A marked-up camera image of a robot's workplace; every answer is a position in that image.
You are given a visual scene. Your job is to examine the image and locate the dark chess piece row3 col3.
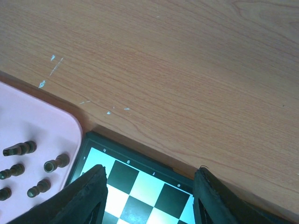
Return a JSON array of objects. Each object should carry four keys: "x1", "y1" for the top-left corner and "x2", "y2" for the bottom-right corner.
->
[{"x1": 0, "y1": 163, "x2": 25, "y2": 180}]

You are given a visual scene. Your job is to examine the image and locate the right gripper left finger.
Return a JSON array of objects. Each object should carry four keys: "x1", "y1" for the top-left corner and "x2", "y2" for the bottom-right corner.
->
[{"x1": 11, "y1": 164, "x2": 108, "y2": 224}]

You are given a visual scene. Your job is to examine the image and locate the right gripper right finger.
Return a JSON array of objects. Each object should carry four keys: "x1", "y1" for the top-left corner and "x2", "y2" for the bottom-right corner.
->
[{"x1": 193, "y1": 166, "x2": 290, "y2": 224}]

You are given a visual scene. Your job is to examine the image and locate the dark chess piece row4 col3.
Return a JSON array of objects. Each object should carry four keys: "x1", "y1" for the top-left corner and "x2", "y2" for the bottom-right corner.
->
[{"x1": 0, "y1": 187, "x2": 12, "y2": 201}]

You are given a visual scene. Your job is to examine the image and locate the dark chess piece row2 col4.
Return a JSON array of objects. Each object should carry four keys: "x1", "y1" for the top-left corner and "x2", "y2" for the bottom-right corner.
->
[{"x1": 43, "y1": 154, "x2": 70, "y2": 173}]

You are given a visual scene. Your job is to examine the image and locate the dark chess piece row2 col3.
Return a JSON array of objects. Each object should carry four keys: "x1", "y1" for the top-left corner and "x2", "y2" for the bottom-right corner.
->
[{"x1": 3, "y1": 140, "x2": 37, "y2": 156}]

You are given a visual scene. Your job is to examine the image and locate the pink plastic tray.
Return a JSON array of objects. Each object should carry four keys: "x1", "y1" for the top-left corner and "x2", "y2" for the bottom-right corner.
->
[{"x1": 0, "y1": 83, "x2": 82, "y2": 224}]

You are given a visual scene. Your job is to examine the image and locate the dark chess piece row3 col4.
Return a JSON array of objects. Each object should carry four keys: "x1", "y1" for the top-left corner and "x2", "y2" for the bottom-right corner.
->
[{"x1": 27, "y1": 179, "x2": 51, "y2": 198}]

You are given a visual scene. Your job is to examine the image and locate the black and white chessboard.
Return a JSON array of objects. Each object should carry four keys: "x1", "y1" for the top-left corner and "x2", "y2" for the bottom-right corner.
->
[{"x1": 67, "y1": 131, "x2": 196, "y2": 224}]

